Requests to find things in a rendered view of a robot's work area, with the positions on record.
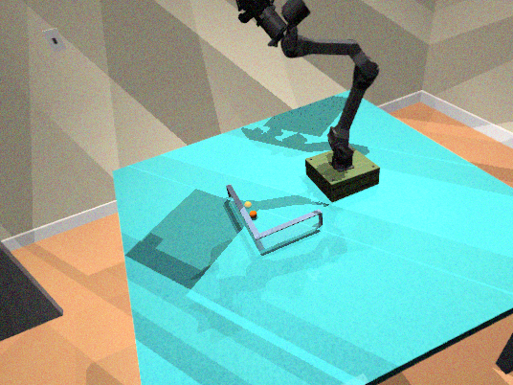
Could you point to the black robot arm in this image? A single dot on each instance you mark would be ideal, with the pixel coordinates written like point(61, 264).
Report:
point(365, 71)

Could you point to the clear l-shaped low wall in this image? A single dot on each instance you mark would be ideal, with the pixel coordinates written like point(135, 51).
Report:
point(284, 234)

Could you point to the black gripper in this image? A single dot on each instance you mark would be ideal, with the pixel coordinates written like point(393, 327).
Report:
point(260, 10)

